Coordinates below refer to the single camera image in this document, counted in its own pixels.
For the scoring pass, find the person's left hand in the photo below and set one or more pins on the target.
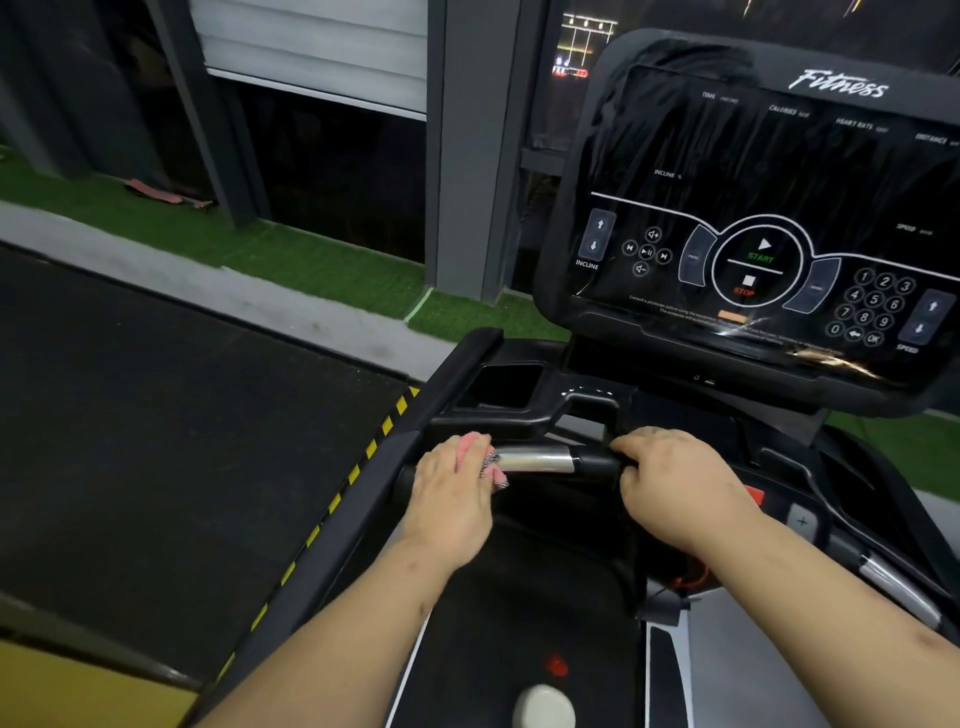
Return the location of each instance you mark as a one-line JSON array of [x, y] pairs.
[[450, 510]]

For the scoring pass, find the person's right hand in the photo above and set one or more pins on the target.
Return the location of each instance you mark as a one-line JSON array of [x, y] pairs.
[[686, 487]]

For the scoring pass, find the person's right fingers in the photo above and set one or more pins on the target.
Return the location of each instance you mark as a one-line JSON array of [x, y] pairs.
[[656, 446]]

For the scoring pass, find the person's left fingers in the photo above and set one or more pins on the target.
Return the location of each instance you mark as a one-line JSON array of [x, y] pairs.
[[450, 454]]

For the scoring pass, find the pink cleaning cloth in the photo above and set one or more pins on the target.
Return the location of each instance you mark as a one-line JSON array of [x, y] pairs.
[[486, 459]]

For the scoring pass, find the person's right forearm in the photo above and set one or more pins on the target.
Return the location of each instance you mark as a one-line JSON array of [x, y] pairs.
[[825, 622]]

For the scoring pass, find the person's left forearm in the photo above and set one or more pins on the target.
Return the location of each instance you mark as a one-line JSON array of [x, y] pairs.
[[337, 645]]

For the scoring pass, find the red safety stop key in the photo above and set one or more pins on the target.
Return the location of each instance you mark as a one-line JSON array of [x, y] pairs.
[[754, 495]]

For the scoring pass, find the black treadmill console screen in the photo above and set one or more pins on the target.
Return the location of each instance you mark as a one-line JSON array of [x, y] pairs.
[[750, 210]]

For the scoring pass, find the green artificial turf mat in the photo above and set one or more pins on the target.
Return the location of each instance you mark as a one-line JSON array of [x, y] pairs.
[[285, 251]]

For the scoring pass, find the white round cap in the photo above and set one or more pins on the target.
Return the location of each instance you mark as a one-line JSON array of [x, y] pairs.
[[544, 709]]

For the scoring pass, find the grey steel pillar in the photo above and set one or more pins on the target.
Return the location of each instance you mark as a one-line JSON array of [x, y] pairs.
[[480, 150]]

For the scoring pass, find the red skateboard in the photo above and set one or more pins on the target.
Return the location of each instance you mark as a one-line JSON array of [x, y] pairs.
[[161, 193]]

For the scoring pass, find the dark grey slanted beam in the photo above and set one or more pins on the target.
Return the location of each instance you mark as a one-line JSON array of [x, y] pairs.
[[210, 112]]

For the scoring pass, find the white roller shutter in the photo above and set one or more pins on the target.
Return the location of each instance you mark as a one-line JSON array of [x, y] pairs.
[[315, 45]]

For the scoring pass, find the yellow panel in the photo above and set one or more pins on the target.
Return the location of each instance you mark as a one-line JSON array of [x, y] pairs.
[[75, 694]]

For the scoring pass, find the black treadmill frame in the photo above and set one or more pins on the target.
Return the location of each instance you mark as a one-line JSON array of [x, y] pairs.
[[517, 382]]

